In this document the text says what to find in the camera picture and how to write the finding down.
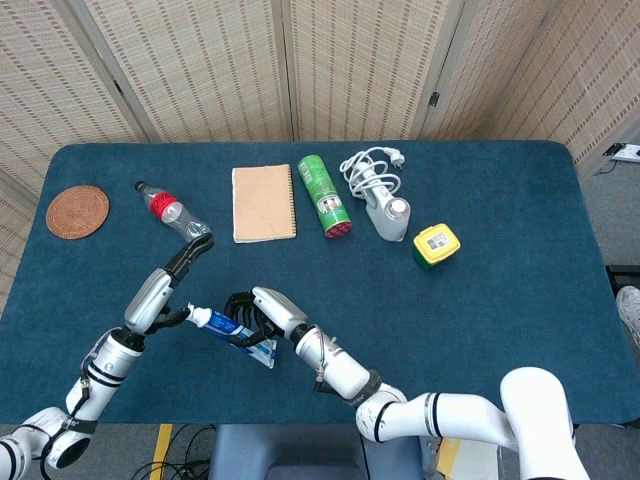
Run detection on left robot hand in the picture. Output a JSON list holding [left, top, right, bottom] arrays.
[[123, 230, 216, 337]]

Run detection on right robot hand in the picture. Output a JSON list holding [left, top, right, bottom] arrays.
[[223, 286, 310, 349]]

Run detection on blue white toothpaste tube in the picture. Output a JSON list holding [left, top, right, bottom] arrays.
[[187, 302, 279, 370]]

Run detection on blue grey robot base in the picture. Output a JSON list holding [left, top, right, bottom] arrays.
[[207, 423, 436, 480]]

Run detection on clear bottle with red label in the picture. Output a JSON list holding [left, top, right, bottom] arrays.
[[133, 180, 214, 244]]

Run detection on spiral bound notebook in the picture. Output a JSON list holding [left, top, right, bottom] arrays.
[[230, 163, 298, 245]]

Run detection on round woven rattan coaster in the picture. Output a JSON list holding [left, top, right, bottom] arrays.
[[45, 184, 111, 241]]

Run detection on green chip can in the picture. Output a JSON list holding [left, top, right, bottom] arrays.
[[297, 154, 353, 240]]

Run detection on white handheld garment steamer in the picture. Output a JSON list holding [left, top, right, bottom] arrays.
[[363, 172, 412, 243]]

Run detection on green box with yellow lid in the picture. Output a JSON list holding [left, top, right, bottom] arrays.
[[411, 224, 462, 271]]

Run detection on blue table cloth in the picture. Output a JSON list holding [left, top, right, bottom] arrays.
[[0, 139, 632, 426]]

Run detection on woven folding screen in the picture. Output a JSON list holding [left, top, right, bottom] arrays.
[[0, 0, 640, 314]]

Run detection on black equipment case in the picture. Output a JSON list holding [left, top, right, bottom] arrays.
[[605, 263, 640, 301]]

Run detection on white sneaker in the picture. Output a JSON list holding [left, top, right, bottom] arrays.
[[615, 285, 640, 351]]

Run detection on white power strip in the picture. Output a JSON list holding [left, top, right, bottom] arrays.
[[602, 143, 640, 164]]

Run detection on black floor cables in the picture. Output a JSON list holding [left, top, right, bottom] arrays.
[[134, 424, 216, 480]]

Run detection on white steamer power cable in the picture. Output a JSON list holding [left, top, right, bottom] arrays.
[[339, 145, 407, 199]]

